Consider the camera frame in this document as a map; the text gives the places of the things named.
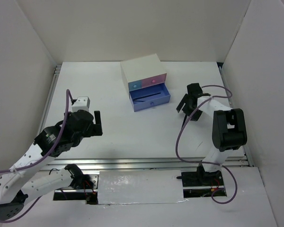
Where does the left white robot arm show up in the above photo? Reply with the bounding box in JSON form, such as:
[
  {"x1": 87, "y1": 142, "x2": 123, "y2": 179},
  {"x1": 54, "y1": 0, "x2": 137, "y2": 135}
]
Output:
[{"x1": 0, "y1": 110, "x2": 103, "y2": 223}]

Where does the light blue small drawer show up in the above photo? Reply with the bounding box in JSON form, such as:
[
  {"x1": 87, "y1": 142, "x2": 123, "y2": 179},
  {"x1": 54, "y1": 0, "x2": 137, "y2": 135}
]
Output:
[{"x1": 128, "y1": 80, "x2": 142, "y2": 92}]

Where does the pink drawer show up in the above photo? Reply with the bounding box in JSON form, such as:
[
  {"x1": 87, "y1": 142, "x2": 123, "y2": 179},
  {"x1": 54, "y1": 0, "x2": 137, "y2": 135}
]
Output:
[{"x1": 141, "y1": 73, "x2": 167, "y2": 88}]

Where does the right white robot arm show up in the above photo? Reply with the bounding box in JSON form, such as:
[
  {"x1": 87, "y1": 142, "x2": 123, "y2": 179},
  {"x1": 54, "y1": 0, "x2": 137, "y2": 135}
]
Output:
[{"x1": 176, "y1": 83, "x2": 248, "y2": 187}]

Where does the white drawer cabinet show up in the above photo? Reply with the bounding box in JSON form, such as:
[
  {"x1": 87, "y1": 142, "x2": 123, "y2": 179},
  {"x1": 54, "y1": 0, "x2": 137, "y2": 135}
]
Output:
[{"x1": 120, "y1": 54, "x2": 167, "y2": 92}]

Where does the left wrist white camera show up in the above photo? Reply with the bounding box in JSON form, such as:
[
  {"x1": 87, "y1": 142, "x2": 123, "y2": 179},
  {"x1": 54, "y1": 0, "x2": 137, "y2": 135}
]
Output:
[{"x1": 71, "y1": 96, "x2": 90, "y2": 112}]

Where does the large black makeup brush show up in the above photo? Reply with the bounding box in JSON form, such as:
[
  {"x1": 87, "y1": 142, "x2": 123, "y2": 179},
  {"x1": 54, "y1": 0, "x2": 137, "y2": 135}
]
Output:
[{"x1": 182, "y1": 115, "x2": 187, "y2": 127}]

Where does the thin black brush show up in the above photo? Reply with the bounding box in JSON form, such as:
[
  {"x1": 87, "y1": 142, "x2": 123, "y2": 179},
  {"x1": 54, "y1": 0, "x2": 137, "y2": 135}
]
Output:
[
  {"x1": 133, "y1": 98, "x2": 145, "y2": 102},
  {"x1": 133, "y1": 92, "x2": 161, "y2": 100}
]

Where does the white taped cover plate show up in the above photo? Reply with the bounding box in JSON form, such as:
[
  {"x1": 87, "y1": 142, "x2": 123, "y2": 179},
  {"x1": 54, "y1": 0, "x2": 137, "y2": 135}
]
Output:
[{"x1": 98, "y1": 170, "x2": 184, "y2": 205}]

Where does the purple wide drawer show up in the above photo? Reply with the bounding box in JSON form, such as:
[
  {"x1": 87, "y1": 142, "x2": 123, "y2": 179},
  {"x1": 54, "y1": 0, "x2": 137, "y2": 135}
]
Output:
[{"x1": 129, "y1": 83, "x2": 170, "y2": 112}]

